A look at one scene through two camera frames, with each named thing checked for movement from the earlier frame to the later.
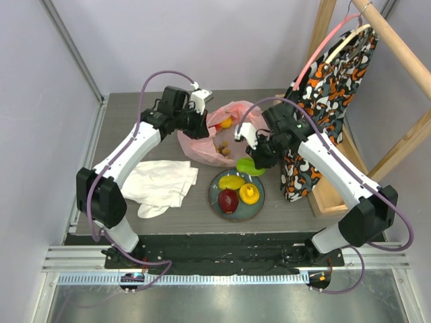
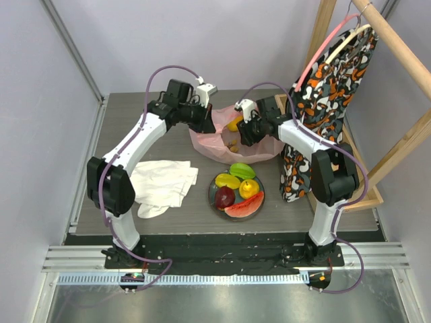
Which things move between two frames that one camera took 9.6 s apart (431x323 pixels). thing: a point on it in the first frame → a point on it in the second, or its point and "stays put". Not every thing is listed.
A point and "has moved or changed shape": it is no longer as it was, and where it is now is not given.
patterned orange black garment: [320, 95] stays put
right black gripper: [264, 153] → [245, 131]
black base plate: [225, 254] stays put
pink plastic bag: [220, 149] has moved or changed shape
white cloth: [157, 186] stays put
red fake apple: [228, 200] has moved or changed shape
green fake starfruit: [246, 165] → [242, 170]
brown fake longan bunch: [223, 149] → [231, 146]
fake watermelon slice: [217, 126] → [246, 208]
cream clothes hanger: [345, 41] stays put
